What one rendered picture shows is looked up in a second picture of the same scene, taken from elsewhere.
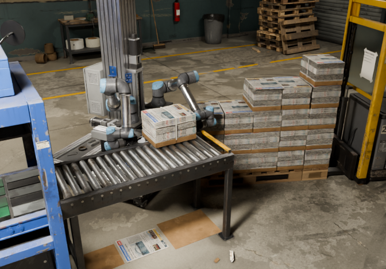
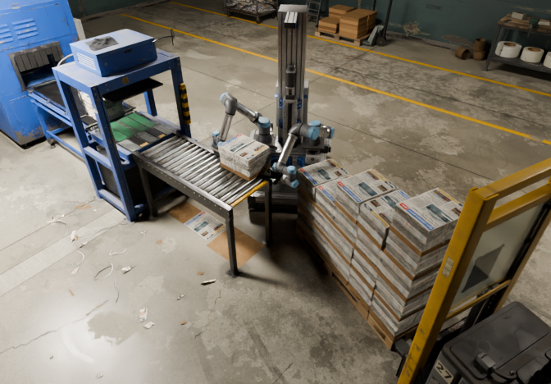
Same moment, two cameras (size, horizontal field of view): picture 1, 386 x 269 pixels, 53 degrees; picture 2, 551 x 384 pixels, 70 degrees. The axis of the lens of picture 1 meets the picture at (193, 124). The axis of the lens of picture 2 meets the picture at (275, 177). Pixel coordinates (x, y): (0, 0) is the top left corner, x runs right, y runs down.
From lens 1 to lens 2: 3.54 m
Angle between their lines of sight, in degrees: 60
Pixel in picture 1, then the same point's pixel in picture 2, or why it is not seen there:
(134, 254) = (193, 224)
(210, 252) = (209, 267)
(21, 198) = (136, 138)
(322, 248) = (243, 353)
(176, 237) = (220, 241)
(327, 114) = (399, 278)
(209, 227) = (240, 258)
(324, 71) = (403, 221)
